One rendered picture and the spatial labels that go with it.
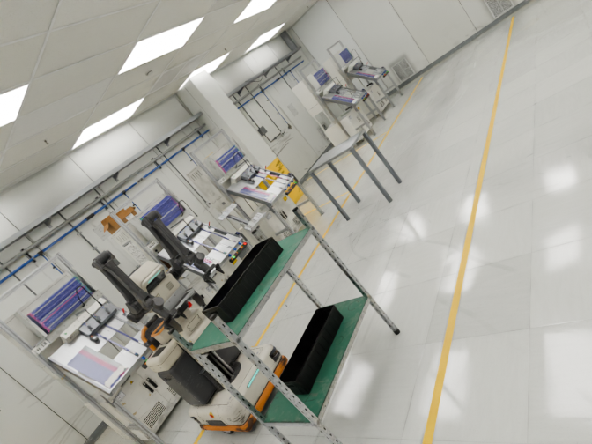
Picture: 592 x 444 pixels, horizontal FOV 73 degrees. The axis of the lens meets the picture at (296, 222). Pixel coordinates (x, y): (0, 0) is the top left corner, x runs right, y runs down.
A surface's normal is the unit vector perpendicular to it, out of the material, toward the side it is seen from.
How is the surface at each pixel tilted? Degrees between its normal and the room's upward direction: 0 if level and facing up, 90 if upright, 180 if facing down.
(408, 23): 90
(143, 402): 90
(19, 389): 90
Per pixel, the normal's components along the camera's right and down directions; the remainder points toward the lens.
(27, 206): 0.65, -0.33
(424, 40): -0.42, 0.58
